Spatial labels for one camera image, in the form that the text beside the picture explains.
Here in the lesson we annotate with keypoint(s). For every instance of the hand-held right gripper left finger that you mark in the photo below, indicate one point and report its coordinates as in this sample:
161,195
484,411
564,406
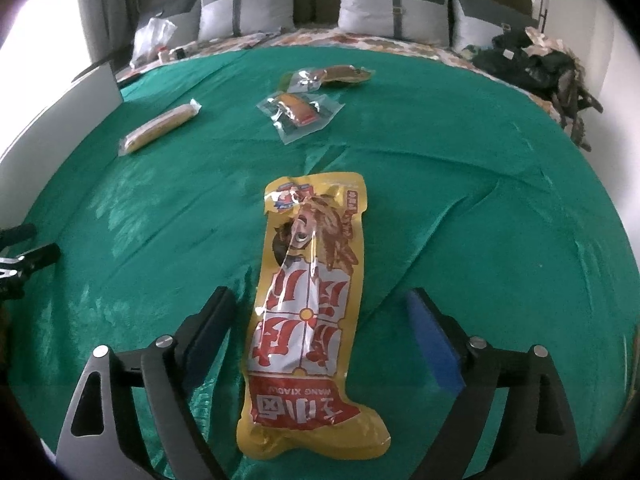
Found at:
202,345

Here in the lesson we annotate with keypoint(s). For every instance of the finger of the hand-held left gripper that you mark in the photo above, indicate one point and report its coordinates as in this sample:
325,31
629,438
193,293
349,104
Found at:
20,234
40,256

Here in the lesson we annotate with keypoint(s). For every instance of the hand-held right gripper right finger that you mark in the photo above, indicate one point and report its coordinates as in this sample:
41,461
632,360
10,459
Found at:
435,345

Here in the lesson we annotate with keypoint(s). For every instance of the yellow printed snack packet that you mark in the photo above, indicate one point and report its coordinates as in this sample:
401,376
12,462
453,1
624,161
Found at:
310,320

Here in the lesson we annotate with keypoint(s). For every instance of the long yellowish snack packet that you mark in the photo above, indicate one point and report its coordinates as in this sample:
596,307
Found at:
157,127

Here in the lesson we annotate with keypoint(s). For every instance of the clear vacuum snack packet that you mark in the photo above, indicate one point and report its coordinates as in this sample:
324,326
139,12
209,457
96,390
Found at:
300,112

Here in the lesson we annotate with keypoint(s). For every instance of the brown snack packet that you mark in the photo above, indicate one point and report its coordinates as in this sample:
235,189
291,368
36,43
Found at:
345,74

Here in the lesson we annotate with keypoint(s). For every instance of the green blanket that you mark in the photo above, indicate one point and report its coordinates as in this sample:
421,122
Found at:
475,235

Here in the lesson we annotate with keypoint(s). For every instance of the white board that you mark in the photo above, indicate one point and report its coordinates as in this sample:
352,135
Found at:
60,110

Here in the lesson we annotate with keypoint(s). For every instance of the small white bottle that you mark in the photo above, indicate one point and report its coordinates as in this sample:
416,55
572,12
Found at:
163,55

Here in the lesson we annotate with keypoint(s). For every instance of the clear plastic bag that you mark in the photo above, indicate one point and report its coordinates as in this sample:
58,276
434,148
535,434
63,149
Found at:
150,40

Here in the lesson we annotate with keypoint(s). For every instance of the light curtain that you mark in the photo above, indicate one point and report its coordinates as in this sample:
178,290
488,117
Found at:
107,5

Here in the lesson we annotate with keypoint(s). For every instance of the dark grey pillow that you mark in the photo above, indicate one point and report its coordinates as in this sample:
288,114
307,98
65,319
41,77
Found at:
172,7
475,20

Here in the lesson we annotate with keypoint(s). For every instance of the pile of dark clothes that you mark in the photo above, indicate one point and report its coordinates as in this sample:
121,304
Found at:
540,65

